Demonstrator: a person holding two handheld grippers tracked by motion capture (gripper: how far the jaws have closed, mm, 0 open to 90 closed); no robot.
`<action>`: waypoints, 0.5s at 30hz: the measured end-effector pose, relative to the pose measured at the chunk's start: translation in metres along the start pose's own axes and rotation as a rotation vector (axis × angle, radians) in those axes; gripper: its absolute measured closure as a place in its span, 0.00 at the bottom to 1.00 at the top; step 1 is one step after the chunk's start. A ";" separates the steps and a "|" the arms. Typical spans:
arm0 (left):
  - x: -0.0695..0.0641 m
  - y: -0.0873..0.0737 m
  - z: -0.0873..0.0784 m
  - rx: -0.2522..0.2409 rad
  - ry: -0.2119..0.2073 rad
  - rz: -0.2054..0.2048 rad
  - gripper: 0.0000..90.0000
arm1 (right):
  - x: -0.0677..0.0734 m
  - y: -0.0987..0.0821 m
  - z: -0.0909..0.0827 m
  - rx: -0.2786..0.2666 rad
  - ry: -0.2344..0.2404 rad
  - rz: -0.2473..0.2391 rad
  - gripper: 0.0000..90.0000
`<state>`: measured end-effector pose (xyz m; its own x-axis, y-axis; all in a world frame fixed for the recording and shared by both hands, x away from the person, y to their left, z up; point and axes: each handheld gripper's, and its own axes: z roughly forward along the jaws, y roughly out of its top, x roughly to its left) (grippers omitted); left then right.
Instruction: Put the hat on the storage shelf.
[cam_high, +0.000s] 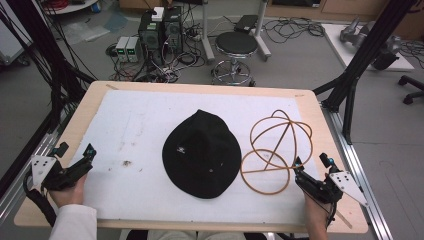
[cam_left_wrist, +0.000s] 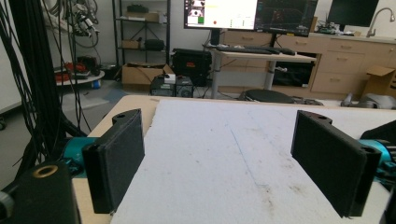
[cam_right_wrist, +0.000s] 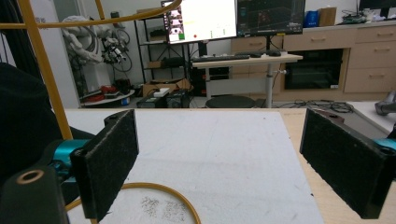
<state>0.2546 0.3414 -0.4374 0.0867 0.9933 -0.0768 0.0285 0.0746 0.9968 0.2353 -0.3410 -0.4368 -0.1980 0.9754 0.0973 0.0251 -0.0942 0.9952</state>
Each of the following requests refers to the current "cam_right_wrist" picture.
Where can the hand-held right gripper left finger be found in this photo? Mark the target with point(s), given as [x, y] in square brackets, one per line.
[106, 161]

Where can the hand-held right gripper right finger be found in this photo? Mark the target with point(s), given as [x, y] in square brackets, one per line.
[345, 165]

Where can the white side table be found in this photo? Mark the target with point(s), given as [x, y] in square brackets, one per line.
[373, 119]

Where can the round white platform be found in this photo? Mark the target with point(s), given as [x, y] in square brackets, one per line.
[107, 99]

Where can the black equipment case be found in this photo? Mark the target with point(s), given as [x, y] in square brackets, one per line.
[162, 102]

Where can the white power adapter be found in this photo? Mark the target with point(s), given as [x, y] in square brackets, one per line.
[161, 92]

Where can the dark cloth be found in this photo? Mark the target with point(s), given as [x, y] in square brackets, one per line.
[21, 118]

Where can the open cardboard box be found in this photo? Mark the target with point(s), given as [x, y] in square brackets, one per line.
[165, 84]

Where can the black built-in oven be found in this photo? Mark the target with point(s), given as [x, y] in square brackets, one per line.
[313, 70]

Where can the wooden cabinet with drawers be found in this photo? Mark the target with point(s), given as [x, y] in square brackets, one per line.
[370, 56]

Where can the black metal shelf rack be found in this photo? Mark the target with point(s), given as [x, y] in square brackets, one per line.
[162, 59]

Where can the black round stool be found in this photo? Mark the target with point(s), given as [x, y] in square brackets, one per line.
[230, 101]

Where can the black computer mouse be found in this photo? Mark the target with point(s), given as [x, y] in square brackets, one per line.
[274, 53]

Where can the white desk with keyboard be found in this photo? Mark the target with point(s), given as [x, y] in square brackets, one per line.
[249, 60]

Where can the black curtain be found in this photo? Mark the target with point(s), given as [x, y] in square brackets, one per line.
[14, 49]

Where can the brown cardboard box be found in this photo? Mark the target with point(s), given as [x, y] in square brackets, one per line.
[327, 17]

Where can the blue bag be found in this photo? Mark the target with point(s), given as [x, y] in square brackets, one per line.
[310, 19]

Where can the black keyboard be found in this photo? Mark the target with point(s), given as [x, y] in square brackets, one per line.
[219, 58]

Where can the small dark monitor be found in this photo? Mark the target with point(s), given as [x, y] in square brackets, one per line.
[376, 3]

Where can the dark-screen monitor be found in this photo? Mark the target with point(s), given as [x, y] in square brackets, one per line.
[269, 17]

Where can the white-screen monitor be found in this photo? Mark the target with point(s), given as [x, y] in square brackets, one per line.
[207, 18]

